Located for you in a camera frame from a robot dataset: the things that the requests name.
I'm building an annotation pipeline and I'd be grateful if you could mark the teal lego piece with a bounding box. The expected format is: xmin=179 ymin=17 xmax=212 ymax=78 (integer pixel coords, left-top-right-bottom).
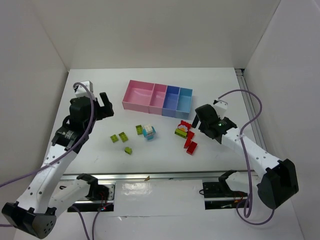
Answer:
xmin=142 ymin=126 xmax=156 ymax=141

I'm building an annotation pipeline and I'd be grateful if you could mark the lime green base brick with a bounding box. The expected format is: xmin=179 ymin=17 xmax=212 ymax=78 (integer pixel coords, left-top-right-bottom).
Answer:
xmin=174 ymin=128 xmax=188 ymax=139

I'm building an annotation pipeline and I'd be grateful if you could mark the aluminium rail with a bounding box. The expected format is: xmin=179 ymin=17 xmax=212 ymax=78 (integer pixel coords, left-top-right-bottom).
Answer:
xmin=59 ymin=170 xmax=256 ymax=181
xmin=234 ymin=68 xmax=267 ymax=150

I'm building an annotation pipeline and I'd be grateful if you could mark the small pink container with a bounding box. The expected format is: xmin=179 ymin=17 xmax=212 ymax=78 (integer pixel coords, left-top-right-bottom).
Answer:
xmin=149 ymin=83 xmax=168 ymax=115

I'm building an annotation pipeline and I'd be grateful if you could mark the red lego brick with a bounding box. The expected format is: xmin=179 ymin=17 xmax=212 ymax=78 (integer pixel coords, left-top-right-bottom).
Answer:
xmin=186 ymin=141 xmax=198 ymax=155
xmin=184 ymin=130 xmax=195 ymax=149

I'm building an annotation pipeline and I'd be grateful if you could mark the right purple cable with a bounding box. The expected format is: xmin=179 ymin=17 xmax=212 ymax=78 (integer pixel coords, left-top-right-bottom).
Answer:
xmin=216 ymin=89 xmax=275 ymax=226

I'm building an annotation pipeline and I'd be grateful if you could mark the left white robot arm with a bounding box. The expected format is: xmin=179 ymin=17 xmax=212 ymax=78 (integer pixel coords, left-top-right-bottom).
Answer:
xmin=1 ymin=92 xmax=114 ymax=239

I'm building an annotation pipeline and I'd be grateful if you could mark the front aluminium rail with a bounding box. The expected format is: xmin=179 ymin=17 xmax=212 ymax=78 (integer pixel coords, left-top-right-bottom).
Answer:
xmin=59 ymin=170 xmax=256 ymax=181

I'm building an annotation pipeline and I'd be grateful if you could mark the small green lego cube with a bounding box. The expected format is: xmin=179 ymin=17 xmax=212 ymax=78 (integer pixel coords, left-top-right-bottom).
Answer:
xmin=124 ymin=147 xmax=133 ymax=155

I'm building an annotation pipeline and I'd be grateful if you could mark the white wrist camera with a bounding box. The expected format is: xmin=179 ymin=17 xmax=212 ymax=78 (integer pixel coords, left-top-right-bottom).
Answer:
xmin=73 ymin=80 xmax=95 ymax=99
xmin=213 ymin=99 xmax=228 ymax=119

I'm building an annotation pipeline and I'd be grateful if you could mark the green long lego brick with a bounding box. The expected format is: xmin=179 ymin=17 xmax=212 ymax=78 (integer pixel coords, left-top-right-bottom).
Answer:
xmin=118 ymin=132 xmax=129 ymax=143

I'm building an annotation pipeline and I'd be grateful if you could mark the right side aluminium rail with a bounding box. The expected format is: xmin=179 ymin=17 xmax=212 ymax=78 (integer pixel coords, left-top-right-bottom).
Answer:
xmin=234 ymin=68 xmax=267 ymax=150

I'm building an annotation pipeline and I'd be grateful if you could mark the green lego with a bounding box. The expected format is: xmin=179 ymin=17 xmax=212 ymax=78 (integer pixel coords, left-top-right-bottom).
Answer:
xmin=135 ymin=125 xmax=143 ymax=135

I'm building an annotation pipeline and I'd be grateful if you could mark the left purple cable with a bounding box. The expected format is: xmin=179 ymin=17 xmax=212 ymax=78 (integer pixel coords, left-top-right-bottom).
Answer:
xmin=0 ymin=83 xmax=107 ymax=240

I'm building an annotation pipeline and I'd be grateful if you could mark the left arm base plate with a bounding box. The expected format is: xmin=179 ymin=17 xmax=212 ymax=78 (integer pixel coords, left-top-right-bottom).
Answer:
xmin=73 ymin=182 xmax=116 ymax=213

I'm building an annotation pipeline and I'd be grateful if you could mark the red flower lego figure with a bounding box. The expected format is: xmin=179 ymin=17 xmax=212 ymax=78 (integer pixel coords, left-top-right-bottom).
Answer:
xmin=177 ymin=120 xmax=192 ymax=133

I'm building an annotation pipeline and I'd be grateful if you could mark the purple cable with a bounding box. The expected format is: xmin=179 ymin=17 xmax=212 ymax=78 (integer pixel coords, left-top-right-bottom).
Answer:
xmin=216 ymin=89 xmax=275 ymax=226
xmin=0 ymin=83 xmax=107 ymax=240

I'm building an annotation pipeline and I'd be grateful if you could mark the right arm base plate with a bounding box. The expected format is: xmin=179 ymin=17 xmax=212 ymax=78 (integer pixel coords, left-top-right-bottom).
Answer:
xmin=199 ymin=170 xmax=248 ymax=210

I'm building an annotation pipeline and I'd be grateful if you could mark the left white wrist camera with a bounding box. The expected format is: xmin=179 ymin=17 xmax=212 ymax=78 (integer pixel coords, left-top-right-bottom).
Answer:
xmin=73 ymin=80 xmax=95 ymax=99

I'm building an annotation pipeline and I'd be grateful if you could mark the purple container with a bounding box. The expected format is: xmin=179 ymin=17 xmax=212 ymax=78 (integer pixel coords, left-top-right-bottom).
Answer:
xmin=162 ymin=85 xmax=180 ymax=118

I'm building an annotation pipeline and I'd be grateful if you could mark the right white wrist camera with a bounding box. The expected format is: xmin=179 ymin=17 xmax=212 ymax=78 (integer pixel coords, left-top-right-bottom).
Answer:
xmin=213 ymin=99 xmax=228 ymax=119

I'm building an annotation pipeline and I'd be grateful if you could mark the large pink container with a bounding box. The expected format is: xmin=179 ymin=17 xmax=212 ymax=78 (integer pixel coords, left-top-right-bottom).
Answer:
xmin=122 ymin=80 xmax=155 ymax=113

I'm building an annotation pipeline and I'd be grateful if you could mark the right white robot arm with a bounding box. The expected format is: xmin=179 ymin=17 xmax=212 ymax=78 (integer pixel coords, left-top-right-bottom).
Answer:
xmin=192 ymin=104 xmax=299 ymax=210

